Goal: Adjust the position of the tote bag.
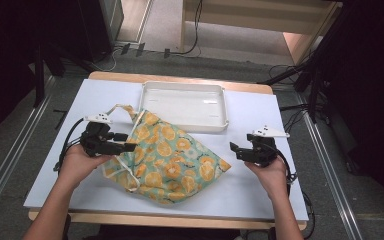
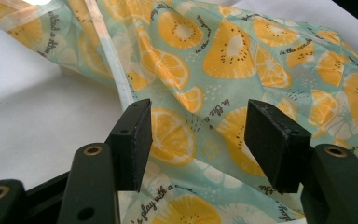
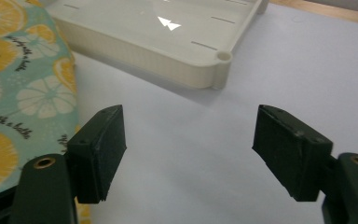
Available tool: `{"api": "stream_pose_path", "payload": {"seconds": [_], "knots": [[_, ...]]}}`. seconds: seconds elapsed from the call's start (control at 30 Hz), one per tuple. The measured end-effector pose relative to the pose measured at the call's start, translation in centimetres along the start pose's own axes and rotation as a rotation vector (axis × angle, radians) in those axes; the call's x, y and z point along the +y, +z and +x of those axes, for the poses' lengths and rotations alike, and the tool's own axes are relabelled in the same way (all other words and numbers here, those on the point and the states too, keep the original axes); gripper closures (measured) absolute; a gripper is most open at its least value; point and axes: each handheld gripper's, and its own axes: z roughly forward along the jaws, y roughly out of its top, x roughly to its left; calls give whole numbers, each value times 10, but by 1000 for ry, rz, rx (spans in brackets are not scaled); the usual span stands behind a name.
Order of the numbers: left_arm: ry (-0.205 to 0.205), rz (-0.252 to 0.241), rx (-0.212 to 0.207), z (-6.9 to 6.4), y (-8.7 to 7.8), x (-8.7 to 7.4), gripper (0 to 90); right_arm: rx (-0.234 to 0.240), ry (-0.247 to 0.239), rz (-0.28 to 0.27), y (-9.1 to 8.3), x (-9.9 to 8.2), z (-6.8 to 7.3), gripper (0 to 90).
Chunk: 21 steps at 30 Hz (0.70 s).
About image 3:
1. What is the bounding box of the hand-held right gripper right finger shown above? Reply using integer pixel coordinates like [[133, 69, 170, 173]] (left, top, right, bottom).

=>
[[252, 105, 334, 203]]

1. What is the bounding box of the wooden table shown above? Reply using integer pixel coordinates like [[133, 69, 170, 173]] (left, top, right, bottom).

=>
[[268, 0, 358, 27]]

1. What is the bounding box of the lemon print teal cloth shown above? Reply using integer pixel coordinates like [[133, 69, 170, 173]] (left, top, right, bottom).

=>
[[0, 0, 92, 224]]

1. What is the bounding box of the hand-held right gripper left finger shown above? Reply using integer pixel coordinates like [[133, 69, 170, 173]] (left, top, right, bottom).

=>
[[66, 105, 128, 204]]

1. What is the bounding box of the white plastic tray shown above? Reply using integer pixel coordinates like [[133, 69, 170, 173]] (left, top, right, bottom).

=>
[[45, 0, 270, 91]]

